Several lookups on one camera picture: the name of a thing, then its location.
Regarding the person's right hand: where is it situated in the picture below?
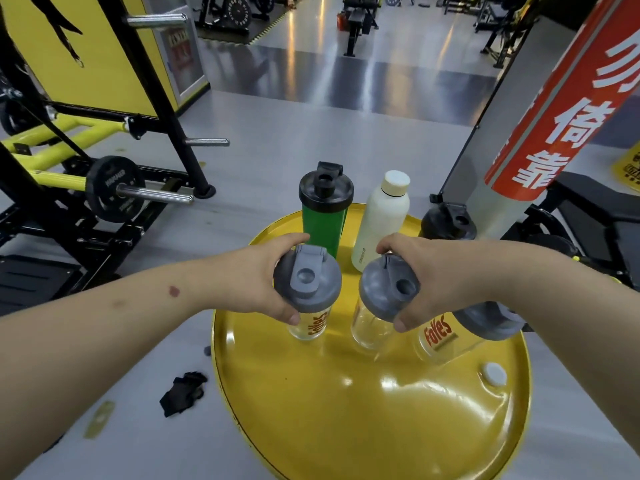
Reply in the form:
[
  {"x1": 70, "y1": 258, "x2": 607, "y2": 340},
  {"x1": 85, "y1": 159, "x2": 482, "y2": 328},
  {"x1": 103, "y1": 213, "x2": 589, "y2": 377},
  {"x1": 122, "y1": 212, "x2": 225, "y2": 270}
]
[{"x1": 375, "y1": 233, "x2": 506, "y2": 333}]

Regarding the person's left hand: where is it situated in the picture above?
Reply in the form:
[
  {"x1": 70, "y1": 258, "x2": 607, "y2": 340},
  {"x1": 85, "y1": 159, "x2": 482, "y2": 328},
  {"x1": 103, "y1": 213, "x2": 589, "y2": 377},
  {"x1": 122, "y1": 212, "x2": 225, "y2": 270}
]
[{"x1": 207, "y1": 232, "x2": 312, "y2": 327}]

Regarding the dark shaker with black lid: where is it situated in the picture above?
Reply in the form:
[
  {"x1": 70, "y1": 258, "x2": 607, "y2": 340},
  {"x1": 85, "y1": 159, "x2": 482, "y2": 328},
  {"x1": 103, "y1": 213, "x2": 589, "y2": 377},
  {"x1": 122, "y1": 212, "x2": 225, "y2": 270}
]
[{"x1": 419, "y1": 202, "x2": 477, "y2": 241}]

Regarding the clear shaker grey lid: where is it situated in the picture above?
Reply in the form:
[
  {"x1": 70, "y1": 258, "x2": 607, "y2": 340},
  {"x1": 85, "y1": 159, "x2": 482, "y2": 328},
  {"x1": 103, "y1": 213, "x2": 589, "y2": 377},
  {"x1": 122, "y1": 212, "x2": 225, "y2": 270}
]
[
  {"x1": 413, "y1": 300, "x2": 527, "y2": 367},
  {"x1": 273, "y1": 243, "x2": 343, "y2": 342},
  {"x1": 351, "y1": 253, "x2": 422, "y2": 351}
]

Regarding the white bottle with cream cap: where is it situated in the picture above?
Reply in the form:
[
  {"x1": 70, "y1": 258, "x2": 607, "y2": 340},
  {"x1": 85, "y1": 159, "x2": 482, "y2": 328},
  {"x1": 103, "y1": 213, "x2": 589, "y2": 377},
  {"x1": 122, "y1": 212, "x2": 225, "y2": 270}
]
[{"x1": 351, "y1": 169, "x2": 412, "y2": 273}]

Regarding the green shaker with black lid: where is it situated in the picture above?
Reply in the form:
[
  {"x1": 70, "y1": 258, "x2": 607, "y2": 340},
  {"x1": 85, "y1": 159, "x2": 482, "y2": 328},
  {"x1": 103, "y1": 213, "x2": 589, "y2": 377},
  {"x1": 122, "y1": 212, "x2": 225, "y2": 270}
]
[{"x1": 299, "y1": 161, "x2": 355, "y2": 261}]

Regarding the yellow round drum table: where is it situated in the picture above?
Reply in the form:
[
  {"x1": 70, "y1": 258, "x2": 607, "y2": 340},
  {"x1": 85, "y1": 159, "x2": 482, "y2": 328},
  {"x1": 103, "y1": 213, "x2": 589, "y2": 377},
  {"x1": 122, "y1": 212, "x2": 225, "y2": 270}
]
[{"x1": 211, "y1": 202, "x2": 532, "y2": 480}]

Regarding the person's right forearm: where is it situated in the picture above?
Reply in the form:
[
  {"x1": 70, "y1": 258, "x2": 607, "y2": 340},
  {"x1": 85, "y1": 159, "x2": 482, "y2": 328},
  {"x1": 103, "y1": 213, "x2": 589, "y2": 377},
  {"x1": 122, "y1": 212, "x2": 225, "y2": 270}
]
[{"x1": 497, "y1": 242, "x2": 640, "y2": 455}]

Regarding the person's left forearm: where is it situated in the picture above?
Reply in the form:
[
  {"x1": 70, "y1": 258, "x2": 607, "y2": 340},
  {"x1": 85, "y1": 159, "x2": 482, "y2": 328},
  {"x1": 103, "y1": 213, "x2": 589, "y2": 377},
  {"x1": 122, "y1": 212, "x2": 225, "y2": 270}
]
[{"x1": 0, "y1": 254, "x2": 216, "y2": 480}]

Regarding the small white cap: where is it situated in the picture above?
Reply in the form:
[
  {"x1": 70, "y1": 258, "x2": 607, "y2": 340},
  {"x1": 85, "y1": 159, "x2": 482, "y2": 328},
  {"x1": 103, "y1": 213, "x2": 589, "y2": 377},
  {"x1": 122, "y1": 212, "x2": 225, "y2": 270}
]
[{"x1": 482, "y1": 362, "x2": 509, "y2": 388}]

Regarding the black glove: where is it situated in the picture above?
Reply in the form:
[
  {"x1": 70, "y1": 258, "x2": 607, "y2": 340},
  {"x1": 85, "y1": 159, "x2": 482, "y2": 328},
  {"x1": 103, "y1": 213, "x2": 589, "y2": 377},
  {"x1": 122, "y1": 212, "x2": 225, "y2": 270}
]
[{"x1": 159, "y1": 372, "x2": 209, "y2": 418}]

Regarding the black weight bench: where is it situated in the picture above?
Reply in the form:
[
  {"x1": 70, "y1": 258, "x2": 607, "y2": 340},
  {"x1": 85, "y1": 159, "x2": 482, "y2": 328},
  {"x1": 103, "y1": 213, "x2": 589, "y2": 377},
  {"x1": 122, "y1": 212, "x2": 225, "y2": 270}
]
[{"x1": 502, "y1": 169, "x2": 640, "y2": 291}]

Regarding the black weight plate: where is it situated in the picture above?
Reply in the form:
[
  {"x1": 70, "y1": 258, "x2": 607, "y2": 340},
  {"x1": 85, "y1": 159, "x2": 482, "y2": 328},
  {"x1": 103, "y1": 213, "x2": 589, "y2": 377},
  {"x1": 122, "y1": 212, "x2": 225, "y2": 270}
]
[{"x1": 85, "y1": 155, "x2": 146, "y2": 224}]

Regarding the grey pillar with red banner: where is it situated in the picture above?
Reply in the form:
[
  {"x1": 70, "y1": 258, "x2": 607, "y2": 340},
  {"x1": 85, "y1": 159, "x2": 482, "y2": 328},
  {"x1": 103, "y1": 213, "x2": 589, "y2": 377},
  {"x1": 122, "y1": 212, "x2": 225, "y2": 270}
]
[{"x1": 439, "y1": 0, "x2": 640, "y2": 241}]

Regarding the yellow barrel seat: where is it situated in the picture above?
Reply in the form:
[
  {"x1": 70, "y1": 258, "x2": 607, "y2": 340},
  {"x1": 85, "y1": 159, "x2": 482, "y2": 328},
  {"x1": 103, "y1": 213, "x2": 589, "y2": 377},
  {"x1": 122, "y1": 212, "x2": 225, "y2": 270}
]
[{"x1": 612, "y1": 142, "x2": 640, "y2": 193}]

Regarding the black yellow weight machine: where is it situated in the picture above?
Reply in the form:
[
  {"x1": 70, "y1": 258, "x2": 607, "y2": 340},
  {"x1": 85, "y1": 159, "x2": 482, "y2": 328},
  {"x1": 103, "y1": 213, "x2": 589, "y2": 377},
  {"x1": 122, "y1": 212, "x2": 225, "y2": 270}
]
[{"x1": 0, "y1": 0, "x2": 231, "y2": 315}]

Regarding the framed red poster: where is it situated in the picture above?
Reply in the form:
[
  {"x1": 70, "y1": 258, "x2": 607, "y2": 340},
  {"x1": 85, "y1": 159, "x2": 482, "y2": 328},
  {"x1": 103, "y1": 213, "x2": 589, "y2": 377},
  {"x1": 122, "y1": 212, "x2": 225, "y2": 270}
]
[{"x1": 159, "y1": 14, "x2": 209, "y2": 98}]

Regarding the row of yellow gym machines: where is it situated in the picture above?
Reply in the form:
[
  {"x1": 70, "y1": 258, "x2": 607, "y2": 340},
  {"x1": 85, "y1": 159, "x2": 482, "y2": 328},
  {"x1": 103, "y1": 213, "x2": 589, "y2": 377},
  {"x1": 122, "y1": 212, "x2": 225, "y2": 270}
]
[{"x1": 435, "y1": 0, "x2": 541, "y2": 68}]

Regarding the black squat rack with plates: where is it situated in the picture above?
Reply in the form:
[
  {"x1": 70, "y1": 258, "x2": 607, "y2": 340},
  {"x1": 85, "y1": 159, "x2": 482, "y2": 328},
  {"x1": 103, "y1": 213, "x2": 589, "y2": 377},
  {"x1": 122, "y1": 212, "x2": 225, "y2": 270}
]
[{"x1": 197, "y1": 0, "x2": 281, "y2": 38}]

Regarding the black bench machine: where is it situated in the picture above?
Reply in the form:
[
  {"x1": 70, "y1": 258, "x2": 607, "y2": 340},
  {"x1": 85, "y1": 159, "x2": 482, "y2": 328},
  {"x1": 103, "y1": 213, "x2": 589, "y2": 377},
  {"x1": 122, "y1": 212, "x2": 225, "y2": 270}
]
[{"x1": 337, "y1": 0, "x2": 381, "y2": 58}]

